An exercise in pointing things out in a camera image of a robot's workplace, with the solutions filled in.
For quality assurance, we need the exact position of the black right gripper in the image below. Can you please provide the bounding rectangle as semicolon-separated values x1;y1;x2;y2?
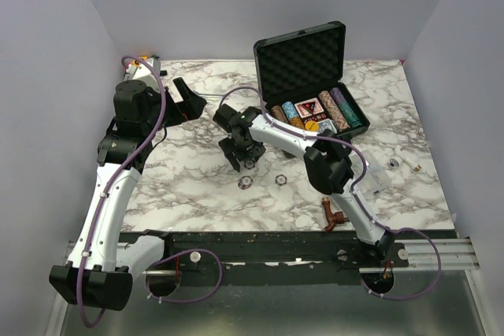
218;135;265;172

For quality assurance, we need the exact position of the black poker set case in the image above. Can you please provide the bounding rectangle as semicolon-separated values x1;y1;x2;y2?
254;21;370;139

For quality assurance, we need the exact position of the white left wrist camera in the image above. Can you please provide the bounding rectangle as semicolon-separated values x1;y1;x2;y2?
124;57;161;88

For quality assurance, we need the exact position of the white brass small fitting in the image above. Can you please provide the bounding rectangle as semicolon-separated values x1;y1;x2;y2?
403;157;422;172

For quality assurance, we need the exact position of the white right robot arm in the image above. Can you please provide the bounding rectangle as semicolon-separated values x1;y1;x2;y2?
213;105;395;267

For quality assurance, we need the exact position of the black triangular all-in button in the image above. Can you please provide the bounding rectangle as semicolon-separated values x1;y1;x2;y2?
298;99;323;115

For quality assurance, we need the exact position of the blue ten poker chip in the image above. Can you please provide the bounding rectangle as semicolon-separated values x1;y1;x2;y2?
275;174;287;186
238;175;253;190
244;161;255;169

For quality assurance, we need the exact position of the yellow big blind button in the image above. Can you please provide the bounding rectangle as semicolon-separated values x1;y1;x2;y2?
305;120;320;132

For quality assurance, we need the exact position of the blue playing card deck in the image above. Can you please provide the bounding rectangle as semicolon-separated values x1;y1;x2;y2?
317;119;338;134

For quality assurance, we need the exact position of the brown chip stack row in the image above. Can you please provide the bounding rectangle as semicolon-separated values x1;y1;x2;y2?
270;105;289;124

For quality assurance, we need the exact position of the silver open-end wrench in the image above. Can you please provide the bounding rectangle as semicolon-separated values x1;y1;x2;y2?
199;93;224;98

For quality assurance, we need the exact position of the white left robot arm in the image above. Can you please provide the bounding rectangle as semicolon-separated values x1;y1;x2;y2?
49;77;206;311

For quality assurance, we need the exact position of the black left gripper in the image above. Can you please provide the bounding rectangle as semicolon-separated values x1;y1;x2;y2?
143;78;207;135

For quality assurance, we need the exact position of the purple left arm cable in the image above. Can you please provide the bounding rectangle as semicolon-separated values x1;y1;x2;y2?
77;55;224;327

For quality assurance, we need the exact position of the brown faucet tap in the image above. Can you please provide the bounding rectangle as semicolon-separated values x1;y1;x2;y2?
321;197;349;233

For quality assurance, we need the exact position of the teal chip stack row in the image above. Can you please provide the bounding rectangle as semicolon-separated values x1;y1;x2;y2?
338;102;362;127

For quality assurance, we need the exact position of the clear plastic bag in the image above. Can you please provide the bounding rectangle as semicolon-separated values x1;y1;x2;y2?
359;150;390;198

